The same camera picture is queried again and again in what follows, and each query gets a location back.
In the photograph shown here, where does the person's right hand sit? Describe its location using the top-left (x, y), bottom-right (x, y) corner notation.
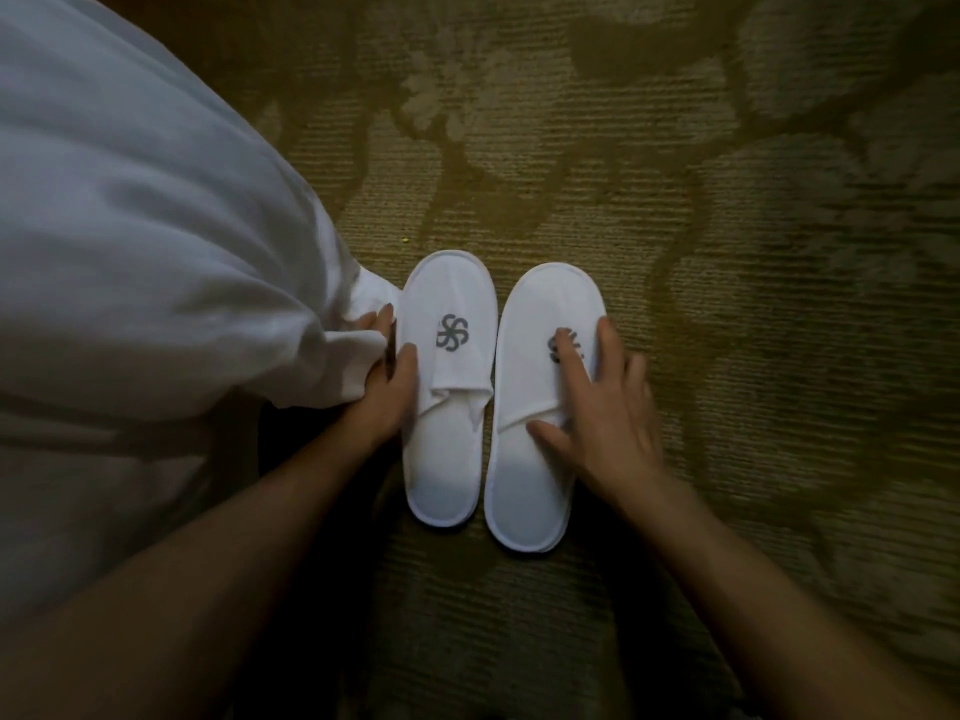
top-left (526, 316), bottom-right (670, 505)

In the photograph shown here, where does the person's left hand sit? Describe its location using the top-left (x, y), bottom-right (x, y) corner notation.
top-left (336, 303), bottom-right (419, 455)

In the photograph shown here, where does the white slipper with grey emblem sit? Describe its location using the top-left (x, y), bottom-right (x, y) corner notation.
top-left (483, 262), bottom-right (609, 554)
top-left (398, 249), bottom-right (500, 529)

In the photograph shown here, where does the person's right forearm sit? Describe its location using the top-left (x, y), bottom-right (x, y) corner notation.
top-left (598, 472), bottom-right (960, 720)

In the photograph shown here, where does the person's left forearm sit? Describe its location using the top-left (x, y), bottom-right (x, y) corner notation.
top-left (0, 425), bottom-right (400, 720)

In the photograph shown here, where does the white duvet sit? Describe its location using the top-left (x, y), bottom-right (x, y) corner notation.
top-left (0, 0), bottom-right (404, 631)

